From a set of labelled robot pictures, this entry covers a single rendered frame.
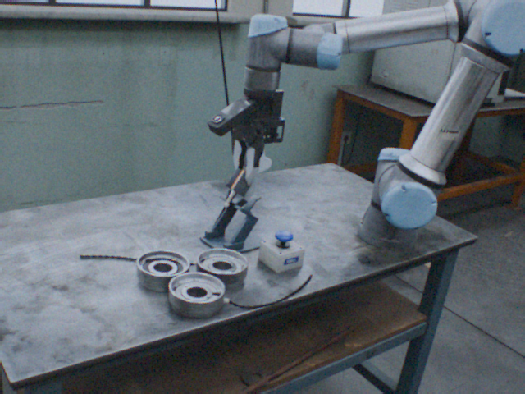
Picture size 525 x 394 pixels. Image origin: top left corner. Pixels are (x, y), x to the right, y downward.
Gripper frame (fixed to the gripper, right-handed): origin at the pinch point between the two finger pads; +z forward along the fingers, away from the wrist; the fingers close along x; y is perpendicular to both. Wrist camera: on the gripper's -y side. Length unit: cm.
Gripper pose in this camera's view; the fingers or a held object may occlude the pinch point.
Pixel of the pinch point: (243, 177)
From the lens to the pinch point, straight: 129.7
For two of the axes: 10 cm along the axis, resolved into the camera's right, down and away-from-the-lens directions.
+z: -1.2, 9.2, 3.8
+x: -6.3, -3.6, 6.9
